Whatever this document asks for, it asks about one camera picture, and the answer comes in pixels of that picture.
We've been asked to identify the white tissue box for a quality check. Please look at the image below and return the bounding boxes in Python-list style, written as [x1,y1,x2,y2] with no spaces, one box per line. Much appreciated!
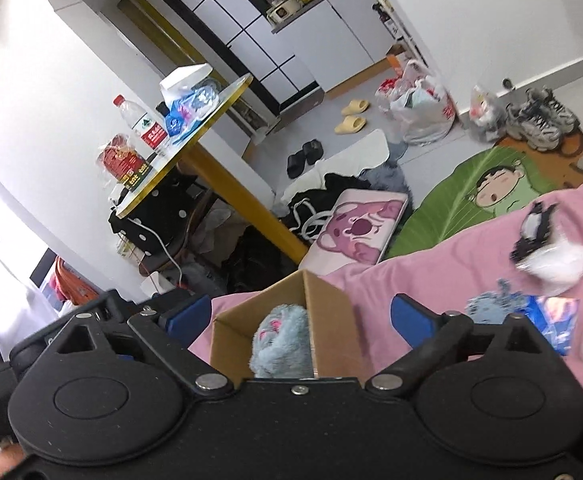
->
[160,63,213,99]

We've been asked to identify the green leaf cartoon rug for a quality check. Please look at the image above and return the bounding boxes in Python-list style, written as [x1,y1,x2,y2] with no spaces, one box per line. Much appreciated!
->
[384,147,583,261]

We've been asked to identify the white plastic shopping bag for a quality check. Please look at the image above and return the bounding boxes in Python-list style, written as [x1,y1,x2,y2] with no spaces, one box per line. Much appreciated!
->
[389,60,457,146]

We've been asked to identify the blue-grey plush toy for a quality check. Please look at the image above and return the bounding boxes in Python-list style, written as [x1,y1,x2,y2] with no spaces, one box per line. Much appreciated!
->
[249,305,318,379]

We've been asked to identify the white kitchen cabinet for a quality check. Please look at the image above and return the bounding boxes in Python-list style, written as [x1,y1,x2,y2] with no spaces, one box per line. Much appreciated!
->
[270,0,398,94]

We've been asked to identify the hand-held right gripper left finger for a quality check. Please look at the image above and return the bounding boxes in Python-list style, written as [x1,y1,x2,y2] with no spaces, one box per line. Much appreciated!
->
[22,292,235,396]

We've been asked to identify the pink bed sheet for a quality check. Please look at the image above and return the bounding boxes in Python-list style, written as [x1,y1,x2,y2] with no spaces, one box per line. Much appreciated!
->
[186,165,583,396]

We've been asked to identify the black-framed sliding door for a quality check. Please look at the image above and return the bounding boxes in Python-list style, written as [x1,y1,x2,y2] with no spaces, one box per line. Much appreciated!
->
[156,0,323,117]

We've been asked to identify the pink bear cushion pad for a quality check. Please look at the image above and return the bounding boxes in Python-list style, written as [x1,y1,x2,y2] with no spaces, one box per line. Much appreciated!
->
[304,189,410,277]

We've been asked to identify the white towel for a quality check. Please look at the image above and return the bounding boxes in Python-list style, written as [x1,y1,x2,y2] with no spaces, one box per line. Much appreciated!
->
[280,129,390,202]

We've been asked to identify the blue plastic packet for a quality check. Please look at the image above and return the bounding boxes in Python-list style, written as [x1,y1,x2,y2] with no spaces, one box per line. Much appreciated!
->
[164,80,222,139]

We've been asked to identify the orange cloth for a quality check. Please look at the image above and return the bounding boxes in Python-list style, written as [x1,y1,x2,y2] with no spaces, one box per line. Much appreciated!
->
[50,256,108,307]

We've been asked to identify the black polka dot bag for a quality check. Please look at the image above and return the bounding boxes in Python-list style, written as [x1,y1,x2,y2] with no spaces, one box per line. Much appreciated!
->
[109,172,208,249]

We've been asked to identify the grey sneaker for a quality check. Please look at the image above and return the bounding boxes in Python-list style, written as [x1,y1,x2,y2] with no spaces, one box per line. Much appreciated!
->
[526,87,580,134]
[505,102,563,151]

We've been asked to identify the brown cardboard box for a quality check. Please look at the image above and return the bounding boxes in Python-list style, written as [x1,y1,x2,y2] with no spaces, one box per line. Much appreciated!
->
[209,270,373,382]

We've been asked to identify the blue patterned sock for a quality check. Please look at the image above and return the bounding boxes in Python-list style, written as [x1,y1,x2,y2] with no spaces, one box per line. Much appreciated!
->
[466,280,528,324]

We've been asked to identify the black hoodie white drawstrings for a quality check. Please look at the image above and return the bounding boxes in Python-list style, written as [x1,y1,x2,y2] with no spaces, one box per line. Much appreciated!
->
[282,172,373,242]

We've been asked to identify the clear water bottle red label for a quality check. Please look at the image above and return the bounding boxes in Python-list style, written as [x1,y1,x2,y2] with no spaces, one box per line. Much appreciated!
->
[113,94,170,157]

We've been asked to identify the white cable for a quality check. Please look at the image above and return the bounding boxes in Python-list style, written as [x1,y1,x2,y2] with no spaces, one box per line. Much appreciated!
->
[116,200,182,286]

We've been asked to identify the clear plastic bag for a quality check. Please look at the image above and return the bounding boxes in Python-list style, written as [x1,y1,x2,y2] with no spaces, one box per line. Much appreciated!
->
[469,85,508,142]

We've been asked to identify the shiny blue packet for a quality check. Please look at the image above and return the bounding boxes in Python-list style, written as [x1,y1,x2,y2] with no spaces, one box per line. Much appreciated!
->
[525,296,581,357]

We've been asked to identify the white rice cooker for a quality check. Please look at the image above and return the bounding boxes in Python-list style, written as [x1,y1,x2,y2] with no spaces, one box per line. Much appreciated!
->
[266,0,303,26]

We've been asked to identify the grey fluffy cloth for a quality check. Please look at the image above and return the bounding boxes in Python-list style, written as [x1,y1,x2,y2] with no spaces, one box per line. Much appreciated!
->
[360,159,413,197]

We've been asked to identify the round gold-rimmed table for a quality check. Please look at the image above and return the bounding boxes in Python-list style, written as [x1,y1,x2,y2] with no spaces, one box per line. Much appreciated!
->
[109,74,312,266]

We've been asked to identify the wooden chair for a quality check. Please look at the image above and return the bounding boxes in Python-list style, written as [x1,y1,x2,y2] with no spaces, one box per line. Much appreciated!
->
[136,187,232,278]

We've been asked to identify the black and white soft toy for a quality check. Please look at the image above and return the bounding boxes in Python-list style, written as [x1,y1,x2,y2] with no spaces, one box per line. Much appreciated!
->
[510,201,558,267]

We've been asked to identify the orange box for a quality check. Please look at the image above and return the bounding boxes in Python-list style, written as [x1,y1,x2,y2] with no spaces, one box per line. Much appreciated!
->
[386,52,411,75]

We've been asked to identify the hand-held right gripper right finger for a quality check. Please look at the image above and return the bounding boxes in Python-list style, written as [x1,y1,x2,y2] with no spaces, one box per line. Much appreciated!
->
[365,294,568,394]

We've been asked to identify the red snack package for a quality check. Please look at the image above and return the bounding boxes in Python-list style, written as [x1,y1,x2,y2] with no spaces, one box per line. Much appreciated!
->
[96,132,153,192]

